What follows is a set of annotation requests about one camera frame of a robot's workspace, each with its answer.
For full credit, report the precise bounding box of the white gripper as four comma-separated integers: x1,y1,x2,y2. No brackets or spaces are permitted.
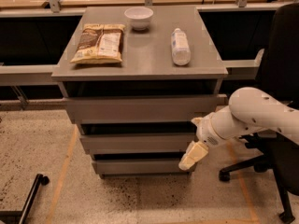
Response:
178,112,226,171

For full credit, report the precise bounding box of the grey bottom drawer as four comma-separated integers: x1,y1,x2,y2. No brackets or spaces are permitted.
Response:
92,159,182,175

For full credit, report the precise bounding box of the grey drawer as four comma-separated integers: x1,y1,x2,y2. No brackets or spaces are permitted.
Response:
80,133,195,154
92,159,182,175
66,95,218,124

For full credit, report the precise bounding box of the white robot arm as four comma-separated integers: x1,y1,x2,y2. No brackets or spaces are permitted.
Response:
178,87,299,171

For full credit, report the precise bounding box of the grey top drawer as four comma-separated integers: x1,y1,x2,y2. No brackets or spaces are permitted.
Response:
66,95,218,124

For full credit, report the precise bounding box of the grey drawer cabinet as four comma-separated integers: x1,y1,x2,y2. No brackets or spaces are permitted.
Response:
50,5,229,179

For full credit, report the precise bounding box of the grey middle drawer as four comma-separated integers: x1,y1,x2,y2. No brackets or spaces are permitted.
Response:
80,133,195,154

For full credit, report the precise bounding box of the white plastic bottle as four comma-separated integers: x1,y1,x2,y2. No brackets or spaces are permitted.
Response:
171,28,191,66

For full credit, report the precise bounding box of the black office chair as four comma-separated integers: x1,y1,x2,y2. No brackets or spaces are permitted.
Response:
219,3,299,224

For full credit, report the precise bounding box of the white ceramic bowl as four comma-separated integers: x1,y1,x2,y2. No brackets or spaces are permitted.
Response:
124,7,153,31

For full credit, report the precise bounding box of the brown yellow snack bag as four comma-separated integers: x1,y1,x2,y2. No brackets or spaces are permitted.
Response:
71,23,125,64

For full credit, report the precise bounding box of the black chair leg with caster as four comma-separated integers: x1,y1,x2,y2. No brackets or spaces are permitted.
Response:
0,174,50,224

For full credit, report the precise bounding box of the grey metal desk frame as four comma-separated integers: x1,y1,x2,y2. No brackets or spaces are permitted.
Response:
1,0,298,104

